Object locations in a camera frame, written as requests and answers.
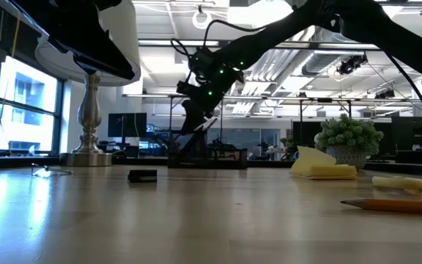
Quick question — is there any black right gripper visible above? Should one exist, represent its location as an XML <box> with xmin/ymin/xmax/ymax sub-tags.
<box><xmin>180</xmin><ymin>71</ymin><xmax>245</xmax><ymax>133</ymax></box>

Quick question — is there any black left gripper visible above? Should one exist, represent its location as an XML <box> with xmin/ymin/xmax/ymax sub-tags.
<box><xmin>16</xmin><ymin>0</ymin><xmax>136</xmax><ymax>81</ymax></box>

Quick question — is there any black mesh desk organizer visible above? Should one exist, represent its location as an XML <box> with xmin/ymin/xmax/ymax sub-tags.
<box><xmin>167</xmin><ymin>130</ymin><xmax>249</xmax><ymax>170</ymax></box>

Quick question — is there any black binder clip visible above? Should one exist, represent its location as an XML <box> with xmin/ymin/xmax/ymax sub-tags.
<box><xmin>127</xmin><ymin>169</ymin><xmax>158</xmax><ymax>183</ymax></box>

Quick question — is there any clear silver clip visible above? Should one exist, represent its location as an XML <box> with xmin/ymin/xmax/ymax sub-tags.
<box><xmin>31</xmin><ymin>163</ymin><xmax>73</xmax><ymax>179</ymax></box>

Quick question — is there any yellow sticky note pad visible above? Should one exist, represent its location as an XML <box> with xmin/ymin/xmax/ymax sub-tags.
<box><xmin>290</xmin><ymin>145</ymin><xmax>358</xmax><ymax>180</ymax></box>

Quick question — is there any pale yellow highlighter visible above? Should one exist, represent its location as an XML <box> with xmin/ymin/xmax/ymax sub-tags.
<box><xmin>371</xmin><ymin>176</ymin><xmax>422</xmax><ymax>196</ymax></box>

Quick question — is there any sharpened orange pencil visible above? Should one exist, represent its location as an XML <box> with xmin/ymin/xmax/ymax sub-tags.
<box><xmin>340</xmin><ymin>198</ymin><xmax>422</xmax><ymax>216</ymax></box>

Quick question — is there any white shade silver table lamp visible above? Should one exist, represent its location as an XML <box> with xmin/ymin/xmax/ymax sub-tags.
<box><xmin>34</xmin><ymin>0</ymin><xmax>141</xmax><ymax>168</ymax></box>

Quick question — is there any black computer monitor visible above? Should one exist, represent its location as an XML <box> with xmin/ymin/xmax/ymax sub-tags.
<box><xmin>108</xmin><ymin>112</ymin><xmax>148</xmax><ymax>139</ymax></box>

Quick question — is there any dark framed window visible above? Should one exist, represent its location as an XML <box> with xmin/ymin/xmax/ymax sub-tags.
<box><xmin>0</xmin><ymin>54</ymin><xmax>65</xmax><ymax>157</ymax></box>

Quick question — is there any green plant in patterned pot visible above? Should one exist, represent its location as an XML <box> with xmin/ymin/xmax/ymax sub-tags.
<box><xmin>314</xmin><ymin>113</ymin><xmax>385</xmax><ymax>172</ymax></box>

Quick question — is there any large dark monitor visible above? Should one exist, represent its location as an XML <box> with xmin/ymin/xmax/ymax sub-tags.
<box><xmin>391</xmin><ymin>116</ymin><xmax>422</xmax><ymax>152</ymax></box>

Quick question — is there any black metal table frame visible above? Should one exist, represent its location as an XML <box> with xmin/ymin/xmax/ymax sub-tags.
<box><xmin>169</xmin><ymin>94</ymin><xmax>223</xmax><ymax>147</ymax></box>
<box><xmin>298</xmin><ymin>97</ymin><xmax>353</xmax><ymax>147</ymax></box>

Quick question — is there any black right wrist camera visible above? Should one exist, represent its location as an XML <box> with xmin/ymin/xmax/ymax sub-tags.
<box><xmin>176</xmin><ymin>80</ymin><xmax>197</xmax><ymax>98</ymax></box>

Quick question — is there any yellow cord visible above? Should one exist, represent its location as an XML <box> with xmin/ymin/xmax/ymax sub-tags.
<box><xmin>11</xmin><ymin>14</ymin><xmax>21</xmax><ymax>58</ymax></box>

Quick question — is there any white coiled cable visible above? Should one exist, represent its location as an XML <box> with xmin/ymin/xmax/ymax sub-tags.
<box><xmin>191</xmin><ymin>5</ymin><xmax>213</xmax><ymax>30</ymax></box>

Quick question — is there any black camera cable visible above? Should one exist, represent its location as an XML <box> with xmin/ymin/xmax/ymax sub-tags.
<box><xmin>170</xmin><ymin>20</ymin><xmax>422</xmax><ymax>142</ymax></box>

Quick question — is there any black ceiling rig camera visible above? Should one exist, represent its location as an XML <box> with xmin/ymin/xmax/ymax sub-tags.
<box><xmin>337</xmin><ymin>54</ymin><xmax>369</xmax><ymax>76</ymax></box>

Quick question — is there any small black rig camera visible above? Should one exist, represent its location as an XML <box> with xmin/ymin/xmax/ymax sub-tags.
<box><xmin>374</xmin><ymin>89</ymin><xmax>396</xmax><ymax>100</ymax></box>

